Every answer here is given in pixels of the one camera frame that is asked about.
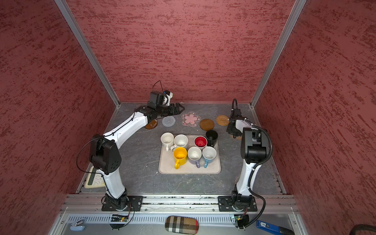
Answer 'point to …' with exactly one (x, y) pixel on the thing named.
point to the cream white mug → (167, 139)
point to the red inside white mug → (200, 141)
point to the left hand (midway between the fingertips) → (179, 111)
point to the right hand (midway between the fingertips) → (233, 133)
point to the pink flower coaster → (190, 119)
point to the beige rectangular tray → (166, 166)
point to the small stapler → (78, 225)
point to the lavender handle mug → (194, 155)
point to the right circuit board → (237, 217)
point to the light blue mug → (209, 153)
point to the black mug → (211, 135)
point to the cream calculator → (95, 179)
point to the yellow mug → (180, 156)
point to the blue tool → (272, 228)
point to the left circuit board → (118, 218)
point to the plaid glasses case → (181, 224)
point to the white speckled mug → (180, 140)
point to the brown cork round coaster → (206, 124)
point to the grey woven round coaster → (168, 121)
